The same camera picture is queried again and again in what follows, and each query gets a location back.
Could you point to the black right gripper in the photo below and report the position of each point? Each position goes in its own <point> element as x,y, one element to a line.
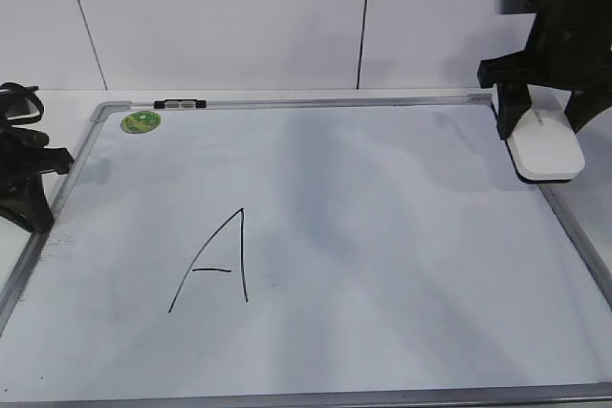
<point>569,48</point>

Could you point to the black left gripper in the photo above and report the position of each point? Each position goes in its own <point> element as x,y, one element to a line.
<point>24,157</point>

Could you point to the white board eraser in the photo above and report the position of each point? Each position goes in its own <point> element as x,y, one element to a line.
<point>543,146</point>

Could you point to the round green magnet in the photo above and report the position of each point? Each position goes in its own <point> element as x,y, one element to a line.
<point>140,122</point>

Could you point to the white board with grey frame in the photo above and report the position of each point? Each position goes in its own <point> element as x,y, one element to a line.
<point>301,253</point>

